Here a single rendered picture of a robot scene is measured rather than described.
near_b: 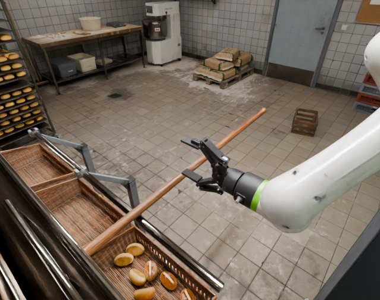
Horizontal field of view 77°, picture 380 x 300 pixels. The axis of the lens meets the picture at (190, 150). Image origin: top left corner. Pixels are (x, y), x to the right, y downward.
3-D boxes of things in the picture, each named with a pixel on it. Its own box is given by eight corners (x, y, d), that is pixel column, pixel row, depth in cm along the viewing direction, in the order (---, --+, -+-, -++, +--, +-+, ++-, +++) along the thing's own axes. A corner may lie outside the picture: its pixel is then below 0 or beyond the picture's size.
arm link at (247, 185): (264, 194, 71) (270, 172, 66) (245, 219, 64) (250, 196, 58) (246, 186, 74) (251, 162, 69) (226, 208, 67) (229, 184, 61)
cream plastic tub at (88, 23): (88, 32, 467) (85, 20, 455) (77, 30, 489) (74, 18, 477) (106, 29, 493) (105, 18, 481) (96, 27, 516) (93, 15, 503)
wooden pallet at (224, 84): (223, 89, 466) (224, 82, 458) (192, 80, 508) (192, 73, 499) (253, 74, 539) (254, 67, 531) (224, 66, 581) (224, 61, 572)
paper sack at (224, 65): (234, 69, 478) (235, 61, 469) (222, 72, 458) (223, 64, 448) (212, 63, 516) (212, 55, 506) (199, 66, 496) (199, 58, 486)
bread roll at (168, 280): (157, 278, 120) (156, 273, 116) (167, 269, 123) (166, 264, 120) (170, 294, 114) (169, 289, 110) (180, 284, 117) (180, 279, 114)
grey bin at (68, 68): (61, 78, 451) (57, 65, 437) (49, 72, 478) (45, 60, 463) (79, 73, 473) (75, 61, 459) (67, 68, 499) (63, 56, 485)
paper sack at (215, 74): (220, 83, 459) (221, 75, 449) (206, 78, 479) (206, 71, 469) (239, 74, 494) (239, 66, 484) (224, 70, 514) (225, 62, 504)
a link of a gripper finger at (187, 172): (202, 176, 80) (202, 178, 81) (186, 168, 84) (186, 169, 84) (196, 181, 78) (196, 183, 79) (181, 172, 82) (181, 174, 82)
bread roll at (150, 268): (144, 263, 126) (143, 258, 123) (157, 262, 127) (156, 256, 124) (144, 283, 118) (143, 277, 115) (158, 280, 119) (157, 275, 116)
